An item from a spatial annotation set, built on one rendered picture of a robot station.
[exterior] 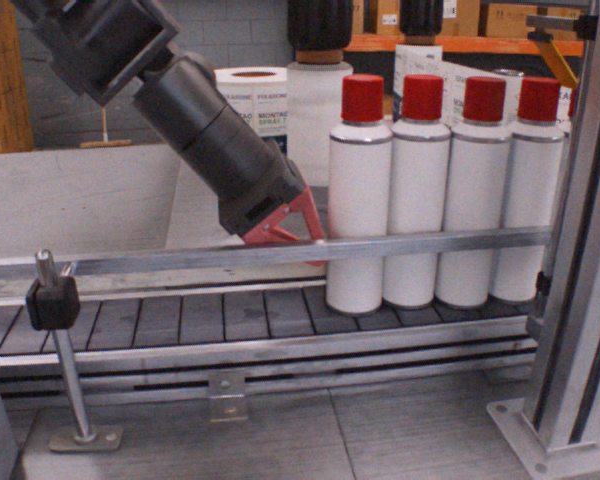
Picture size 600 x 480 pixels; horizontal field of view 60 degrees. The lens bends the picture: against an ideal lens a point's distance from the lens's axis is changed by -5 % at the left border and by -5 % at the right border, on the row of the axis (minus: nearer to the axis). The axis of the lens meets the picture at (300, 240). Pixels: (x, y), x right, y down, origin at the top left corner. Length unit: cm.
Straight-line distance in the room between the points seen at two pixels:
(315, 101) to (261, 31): 415
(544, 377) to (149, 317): 33
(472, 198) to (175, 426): 31
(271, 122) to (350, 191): 44
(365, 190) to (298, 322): 13
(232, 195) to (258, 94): 44
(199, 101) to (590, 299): 30
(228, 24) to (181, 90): 442
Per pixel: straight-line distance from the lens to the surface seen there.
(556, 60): 49
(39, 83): 512
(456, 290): 51
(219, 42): 483
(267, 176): 41
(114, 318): 52
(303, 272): 52
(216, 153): 41
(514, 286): 54
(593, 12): 43
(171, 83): 41
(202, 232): 67
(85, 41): 41
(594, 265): 38
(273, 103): 86
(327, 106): 69
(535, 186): 50
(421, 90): 45
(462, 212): 48
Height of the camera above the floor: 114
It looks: 24 degrees down
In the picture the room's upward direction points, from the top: straight up
